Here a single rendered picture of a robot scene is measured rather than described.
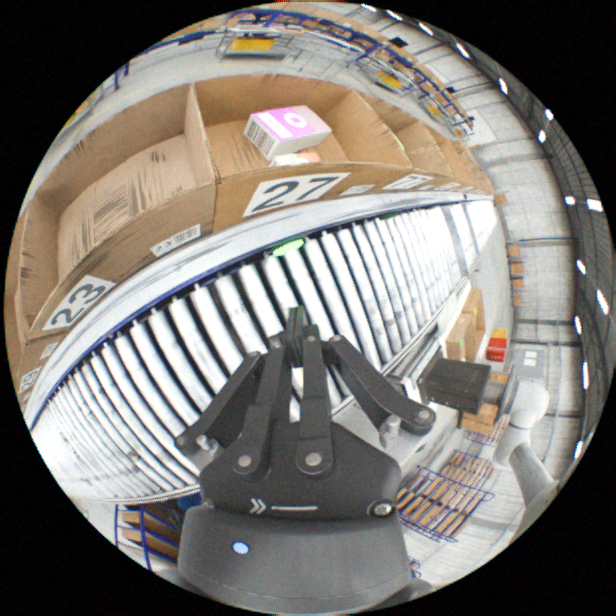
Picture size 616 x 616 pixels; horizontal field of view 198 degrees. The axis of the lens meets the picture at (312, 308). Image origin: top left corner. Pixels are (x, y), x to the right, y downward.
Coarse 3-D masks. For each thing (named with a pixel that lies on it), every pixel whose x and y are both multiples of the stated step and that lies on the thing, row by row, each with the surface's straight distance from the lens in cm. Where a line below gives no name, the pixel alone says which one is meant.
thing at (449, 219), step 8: (448, 208) 138; (448, 216) 139; (448, 224) 140; (456, 232) 139; (456, 240) 140; (456, 248) 141; (456, 256) 143; (464, 256) 141; (464, 264) 143; (464, 272) 144
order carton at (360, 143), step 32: (224, 96) 49; (256, 96) 52; (288, 96) 55; (320, 96) 60; (352, 96) 61; (224, 128) 53; (352, 128) 59; (384, 128) 53; (224, 160) 45; (256, 160) 46; (320, 160) 53; (352, 160) 59; (384, 160) 52; (224, 192) 25; (224, 224) 36
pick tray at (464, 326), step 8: (456, 320) 133; (464, 320) 131; (472, 320) 139; (456, 328) 125; (464, 328) 124; (472, 328) 143; (448, 336) 121; (456, 336) 119; (464, 336) 149; (472, 336) 147; (448, 344) 119; (456, 344) 117; (464, 344) 153; (472, 344) 151; (448, 352) 123; (456, 352) 120; (464, 352) 156; (472, 352) 156; (472, 360) 158
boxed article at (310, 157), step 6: (276, 156) 42; (282, 156) 43; (288, 156) 43; (294, 156) 44; (300, 156) 45; (306, 156) 45; (312, 156) 46; (276, 162) 42; (282, 162) 42; (288, 162) 42; (294, 162) 43; (300, 162) 43
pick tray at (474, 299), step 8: (472, 296) 153; (480, 296) 164; (464, 304) 147; (472, 304) 144; (480, 304) 168; (464, 312) 141; (472, 312) 139; (480, 312) 172; (480, 320) 177; (480, 328) 182; (480, 336) 176; (480, 344) 170
